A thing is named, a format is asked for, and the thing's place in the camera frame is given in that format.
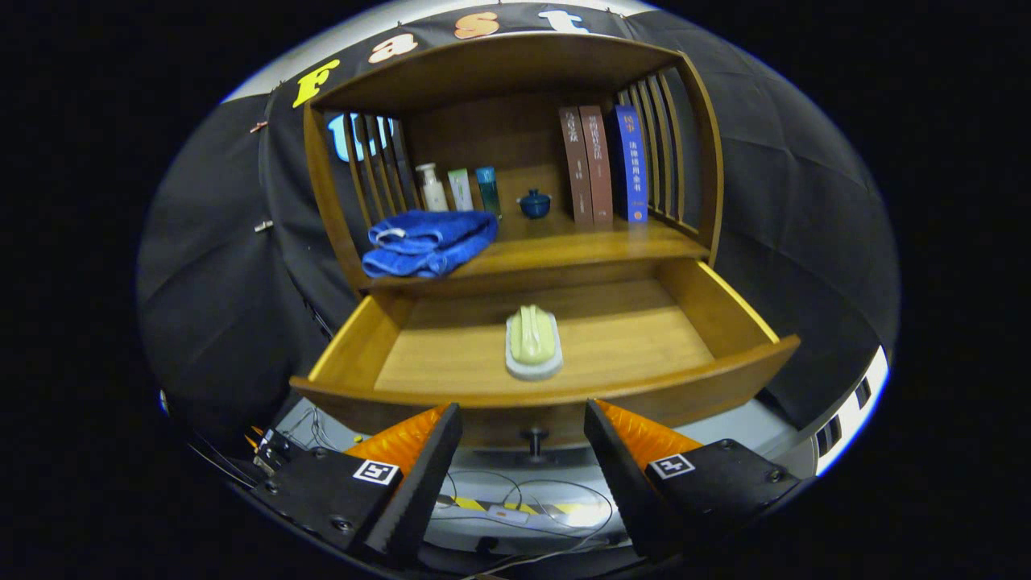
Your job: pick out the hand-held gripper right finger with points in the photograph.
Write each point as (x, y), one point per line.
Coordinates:
(624, 483)

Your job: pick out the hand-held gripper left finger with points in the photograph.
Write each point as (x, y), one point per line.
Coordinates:
(419, 483)

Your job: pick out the wooden drawer with black knob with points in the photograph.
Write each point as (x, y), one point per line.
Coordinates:
(628, 338)

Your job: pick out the wooden countertop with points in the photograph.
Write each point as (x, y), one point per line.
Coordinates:
(564, 242)

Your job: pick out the wooden cabinet with slatted hutch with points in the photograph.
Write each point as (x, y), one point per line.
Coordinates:
(499, 64)

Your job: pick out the white power adapter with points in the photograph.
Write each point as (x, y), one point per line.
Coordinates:
(507, 515)

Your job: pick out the white slotted panel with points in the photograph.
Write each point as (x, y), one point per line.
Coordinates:
(846, 419)

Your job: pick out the blue folded towel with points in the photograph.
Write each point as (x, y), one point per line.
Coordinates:
(427, 242)

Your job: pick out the white pump bottle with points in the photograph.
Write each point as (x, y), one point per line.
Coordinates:
(433, 193)

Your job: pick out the dark blue lidded bowl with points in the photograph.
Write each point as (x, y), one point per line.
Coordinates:
(534, 205)

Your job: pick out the white and green tube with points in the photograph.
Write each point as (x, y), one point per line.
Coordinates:
(461, 192)

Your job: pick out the teal bottle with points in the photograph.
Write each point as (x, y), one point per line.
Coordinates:
(487, 189)

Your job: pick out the brown book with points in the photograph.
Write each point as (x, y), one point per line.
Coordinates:
(598, 161)
(576, 169)

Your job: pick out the blue book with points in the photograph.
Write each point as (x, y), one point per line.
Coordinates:
(632, 161)

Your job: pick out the black backdrop cloth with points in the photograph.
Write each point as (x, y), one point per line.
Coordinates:
(805, 201)

